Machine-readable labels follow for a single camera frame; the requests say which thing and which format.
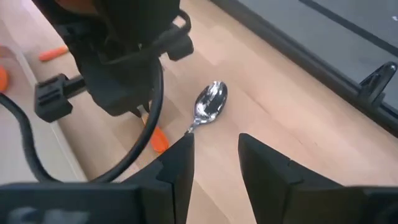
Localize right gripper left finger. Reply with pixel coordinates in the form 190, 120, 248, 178
123, 133, 196, 224

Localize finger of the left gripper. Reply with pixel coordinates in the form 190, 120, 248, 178
167, 32, 195, 62
33, 73, 75, 123

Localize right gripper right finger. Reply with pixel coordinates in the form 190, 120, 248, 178
238, 133, 369, 224

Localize fork with orange handle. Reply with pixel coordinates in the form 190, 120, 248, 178
38, 44, 70, 62

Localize spoon with orange handle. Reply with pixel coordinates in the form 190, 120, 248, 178
185, 80, 229, 136

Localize beige plastic tray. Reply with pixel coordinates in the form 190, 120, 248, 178
0, 40, 89, 185

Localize orange plastic cup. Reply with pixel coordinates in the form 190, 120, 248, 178
0, 64, 9, 93

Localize black left wrist camera cable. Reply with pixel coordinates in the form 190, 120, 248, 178
0, 57, 165, 185

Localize black left wrist camera housing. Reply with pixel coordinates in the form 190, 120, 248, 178
76, 54, 163, 118

